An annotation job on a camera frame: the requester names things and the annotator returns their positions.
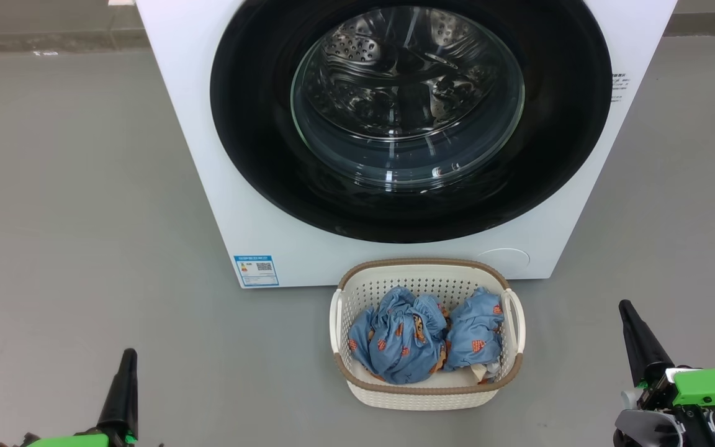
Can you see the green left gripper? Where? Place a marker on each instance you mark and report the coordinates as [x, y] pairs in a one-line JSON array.
[[72, 441]]

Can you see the black round glass washer door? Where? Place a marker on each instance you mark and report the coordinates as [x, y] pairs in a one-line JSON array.
[[252, 124]]

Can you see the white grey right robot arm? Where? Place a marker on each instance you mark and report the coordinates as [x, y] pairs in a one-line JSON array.
[[643, 431]]

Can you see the white front-load washing machine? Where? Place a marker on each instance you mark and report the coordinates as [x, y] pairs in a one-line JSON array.
[[239, 217]]

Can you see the perforated steel washer drum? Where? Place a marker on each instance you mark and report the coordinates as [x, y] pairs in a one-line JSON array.
[[364, 49]]

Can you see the round white filter cover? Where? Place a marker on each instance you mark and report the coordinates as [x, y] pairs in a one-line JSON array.
[[503, 263]]

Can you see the blue energy label sticker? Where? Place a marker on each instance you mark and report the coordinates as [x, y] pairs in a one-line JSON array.
[[256, 270]]

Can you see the cream perforated laundry basket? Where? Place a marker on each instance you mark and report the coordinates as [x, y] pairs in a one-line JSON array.
[[419, 397]]

